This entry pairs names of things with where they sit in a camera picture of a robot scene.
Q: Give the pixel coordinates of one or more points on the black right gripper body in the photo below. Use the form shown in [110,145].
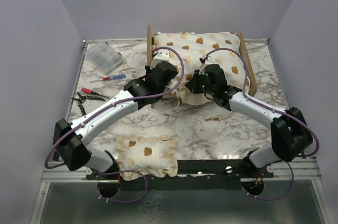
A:
[198,86]

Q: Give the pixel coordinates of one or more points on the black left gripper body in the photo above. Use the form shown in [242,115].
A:
[149,71]

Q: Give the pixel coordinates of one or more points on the large bear print cushion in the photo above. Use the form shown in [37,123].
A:
[191,47]

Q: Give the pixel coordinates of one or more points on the wooden pet bed frame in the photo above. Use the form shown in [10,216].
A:
[242,50]

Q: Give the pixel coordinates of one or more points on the small bear print pillow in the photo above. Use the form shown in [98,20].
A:
[146,156]

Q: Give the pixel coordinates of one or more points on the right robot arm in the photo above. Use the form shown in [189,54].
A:
[289,133]

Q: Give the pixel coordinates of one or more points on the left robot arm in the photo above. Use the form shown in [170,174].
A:
[71,139]

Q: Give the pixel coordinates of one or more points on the clear plastic screw box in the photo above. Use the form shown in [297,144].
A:
[106,58]

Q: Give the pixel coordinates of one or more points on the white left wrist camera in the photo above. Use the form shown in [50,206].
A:
[160,55]

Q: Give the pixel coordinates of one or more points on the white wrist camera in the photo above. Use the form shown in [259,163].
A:
[160,55]
[206,60]

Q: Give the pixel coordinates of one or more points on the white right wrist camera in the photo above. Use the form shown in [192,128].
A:
[206,60]

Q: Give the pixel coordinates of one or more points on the blue handled screwdriver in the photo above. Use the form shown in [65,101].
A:
[109,78]

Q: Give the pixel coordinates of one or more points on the red handled screwdriver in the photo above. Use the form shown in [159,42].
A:
[91,92]

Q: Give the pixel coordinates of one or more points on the black front mounting rail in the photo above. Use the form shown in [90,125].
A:
[191,175]

